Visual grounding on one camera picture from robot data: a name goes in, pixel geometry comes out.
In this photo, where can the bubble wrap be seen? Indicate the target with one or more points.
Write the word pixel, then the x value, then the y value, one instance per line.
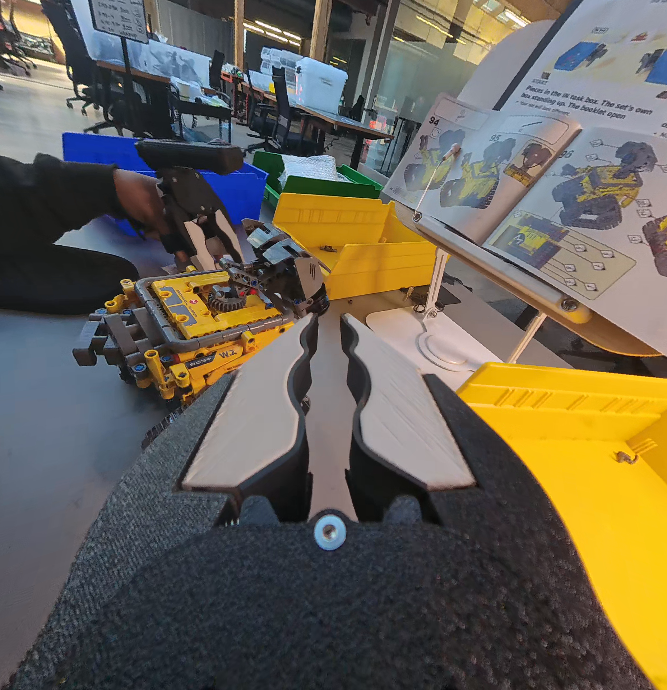
pixel 309 167

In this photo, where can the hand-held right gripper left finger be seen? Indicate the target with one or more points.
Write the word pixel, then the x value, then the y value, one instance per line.
pixel 247 436

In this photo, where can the small brass metal piece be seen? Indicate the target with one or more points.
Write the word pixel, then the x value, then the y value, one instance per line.
pixel 410 294

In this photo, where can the yellow plastic bin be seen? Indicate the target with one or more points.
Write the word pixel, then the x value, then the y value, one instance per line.
pixel 365 264
pixel 581 512

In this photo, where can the wooden table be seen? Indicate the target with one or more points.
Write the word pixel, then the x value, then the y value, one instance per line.
pixel 344 121

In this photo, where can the translucent storage box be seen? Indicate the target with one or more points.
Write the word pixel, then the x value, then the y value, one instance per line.
pixel 320 83

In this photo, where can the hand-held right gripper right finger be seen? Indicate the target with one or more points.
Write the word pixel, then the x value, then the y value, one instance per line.
pixel 414 431

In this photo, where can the person's left forearm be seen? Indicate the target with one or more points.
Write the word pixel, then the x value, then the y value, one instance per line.
pixel 48 199

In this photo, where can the instruction booklet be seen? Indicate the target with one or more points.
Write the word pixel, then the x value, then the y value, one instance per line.
pixel 581 188

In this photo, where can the green plastic bin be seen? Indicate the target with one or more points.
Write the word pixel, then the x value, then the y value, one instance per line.
pixel 322 188

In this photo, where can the small dark brick piece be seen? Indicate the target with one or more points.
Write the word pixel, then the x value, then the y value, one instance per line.
pixel 627 457

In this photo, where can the white sign board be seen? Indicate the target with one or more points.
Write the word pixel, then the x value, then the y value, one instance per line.
pixel 118 19

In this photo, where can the blue plastic bin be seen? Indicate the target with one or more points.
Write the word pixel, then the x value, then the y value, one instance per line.
pixel 241 188

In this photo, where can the yellow grey brick robot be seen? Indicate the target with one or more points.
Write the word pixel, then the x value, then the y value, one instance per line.
pixel 204 323

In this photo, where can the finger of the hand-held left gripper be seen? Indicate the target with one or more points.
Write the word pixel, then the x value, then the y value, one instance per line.
pixel 199 245
pixel 228 237

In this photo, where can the black mesh office chair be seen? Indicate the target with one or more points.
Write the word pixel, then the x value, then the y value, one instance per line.
pixel 279 113

